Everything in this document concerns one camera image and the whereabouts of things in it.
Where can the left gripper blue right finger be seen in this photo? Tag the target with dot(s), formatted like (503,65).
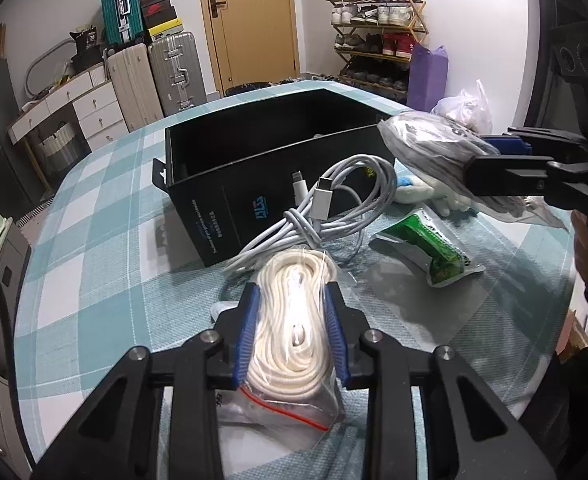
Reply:
(336,338)

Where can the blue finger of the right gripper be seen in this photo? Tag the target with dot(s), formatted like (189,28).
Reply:
(508,145)
(506,175)

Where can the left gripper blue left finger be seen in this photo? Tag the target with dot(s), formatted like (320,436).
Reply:
(248,309)

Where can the adidas white laces bag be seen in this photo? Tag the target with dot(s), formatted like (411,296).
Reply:
(438,148)

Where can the white plush toy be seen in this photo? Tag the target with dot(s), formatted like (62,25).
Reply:
(412,190)

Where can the cream shoelaces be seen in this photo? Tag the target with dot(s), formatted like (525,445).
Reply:
(290,392)

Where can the green white snack packet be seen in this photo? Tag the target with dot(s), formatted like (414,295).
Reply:
(425,240)

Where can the black cardboard box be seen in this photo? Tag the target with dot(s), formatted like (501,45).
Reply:
(229,164)

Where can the white plastic bag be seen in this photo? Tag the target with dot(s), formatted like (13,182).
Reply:
(472,111)

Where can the purple paper bag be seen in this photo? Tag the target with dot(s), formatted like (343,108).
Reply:
(427,77)

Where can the teal checked tablecloth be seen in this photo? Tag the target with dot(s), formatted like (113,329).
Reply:
(114,267)

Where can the wooden shoe rack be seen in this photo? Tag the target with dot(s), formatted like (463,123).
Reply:
(375,39)

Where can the white drawer desk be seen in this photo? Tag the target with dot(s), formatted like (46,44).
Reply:
(95,104)

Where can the grey white laundry basket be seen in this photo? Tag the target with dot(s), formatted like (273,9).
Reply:
(62,150)

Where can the silver suitcase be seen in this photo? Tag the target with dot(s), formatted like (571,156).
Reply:
(177,73)

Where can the beige suitcase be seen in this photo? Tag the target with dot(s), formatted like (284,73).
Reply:
(131,76)

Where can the dark grey refrigerator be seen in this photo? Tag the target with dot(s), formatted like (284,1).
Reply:
(20,188)

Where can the wooden door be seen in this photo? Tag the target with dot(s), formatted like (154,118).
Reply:
(250,41)

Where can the stack of shoe boxes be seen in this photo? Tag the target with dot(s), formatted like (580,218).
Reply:
(156,12)

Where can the teal suitcase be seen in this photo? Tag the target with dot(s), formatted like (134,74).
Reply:
(123,24)

